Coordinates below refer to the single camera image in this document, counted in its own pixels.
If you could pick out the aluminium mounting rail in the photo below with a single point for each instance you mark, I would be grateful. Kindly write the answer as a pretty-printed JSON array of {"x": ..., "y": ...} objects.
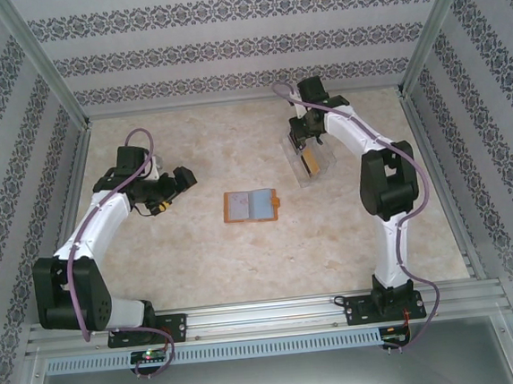
[{"x": 267, "y": 319}]

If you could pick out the aluminium left frame post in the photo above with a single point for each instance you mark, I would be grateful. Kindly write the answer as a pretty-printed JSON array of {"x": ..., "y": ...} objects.
[{"x": 42, "y": 62}]

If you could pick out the aluminium right side rail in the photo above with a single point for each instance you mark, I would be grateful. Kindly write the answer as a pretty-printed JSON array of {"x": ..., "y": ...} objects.
[{"x": 433, "y": 163}]

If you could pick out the aluminium frame post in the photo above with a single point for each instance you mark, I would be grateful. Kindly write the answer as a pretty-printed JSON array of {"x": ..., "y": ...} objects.
[
  {"x": 42, "y": 62},
  {"x": 434, "y": 28}
]

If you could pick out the pale pink credit card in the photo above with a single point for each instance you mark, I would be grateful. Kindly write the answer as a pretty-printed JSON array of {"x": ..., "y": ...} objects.
[{"x": 240, "y": 207}]

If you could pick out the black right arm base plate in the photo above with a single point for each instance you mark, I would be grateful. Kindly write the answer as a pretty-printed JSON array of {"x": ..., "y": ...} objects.
[{"x": 355, "y": 316}]

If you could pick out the aluminium left side rail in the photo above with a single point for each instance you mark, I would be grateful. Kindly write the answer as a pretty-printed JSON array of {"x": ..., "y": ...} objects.
[{"x": 76, "y": 181}]

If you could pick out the grey metal bottom panel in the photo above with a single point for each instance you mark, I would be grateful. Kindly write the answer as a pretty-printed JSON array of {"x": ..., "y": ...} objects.
[{"x": 273, "y": 383}]

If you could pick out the grey blue credit card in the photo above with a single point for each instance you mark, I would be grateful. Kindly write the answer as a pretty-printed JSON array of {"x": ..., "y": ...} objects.
[{"x": 263, "y": 205}]

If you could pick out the clear acrylic tiered card stand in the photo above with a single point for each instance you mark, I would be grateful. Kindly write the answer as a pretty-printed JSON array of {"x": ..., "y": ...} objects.
[{"x": 325, "y": 161}]

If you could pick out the orange card holder wallet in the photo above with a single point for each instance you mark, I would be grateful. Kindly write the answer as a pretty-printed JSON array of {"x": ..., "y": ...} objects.
[{"x": 277, "y": 202}]

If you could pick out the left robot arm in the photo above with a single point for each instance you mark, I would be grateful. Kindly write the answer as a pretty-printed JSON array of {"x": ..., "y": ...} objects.
[{"x": 105, "y": 214}]

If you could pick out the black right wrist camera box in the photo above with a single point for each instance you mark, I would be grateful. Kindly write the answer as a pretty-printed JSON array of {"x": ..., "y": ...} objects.
[{"x": 311, "y": 90}]

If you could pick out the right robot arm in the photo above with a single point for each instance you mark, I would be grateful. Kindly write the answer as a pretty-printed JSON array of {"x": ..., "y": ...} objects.
[{"x": 396, "y": 242}]

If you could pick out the gold credit card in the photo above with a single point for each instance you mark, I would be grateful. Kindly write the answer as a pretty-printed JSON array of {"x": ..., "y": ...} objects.
[{"x": 311, "y": 162}]

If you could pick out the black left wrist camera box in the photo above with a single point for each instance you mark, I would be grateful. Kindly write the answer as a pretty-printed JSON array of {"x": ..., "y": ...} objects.
[{"x": 130, "y": 160}]

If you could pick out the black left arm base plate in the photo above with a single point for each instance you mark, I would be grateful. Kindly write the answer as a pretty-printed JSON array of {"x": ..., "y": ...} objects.
[{"x": 178, "y": 327}]

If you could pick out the aluminium right frame post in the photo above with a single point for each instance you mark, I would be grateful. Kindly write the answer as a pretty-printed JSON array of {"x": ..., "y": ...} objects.
[{"x": 434, "y": 28}]

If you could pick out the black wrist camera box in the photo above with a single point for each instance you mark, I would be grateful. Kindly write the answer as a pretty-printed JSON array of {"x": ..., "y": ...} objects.
[
  {"x": 311, "y": 90},
  {"x": 130, "y": 160}
]

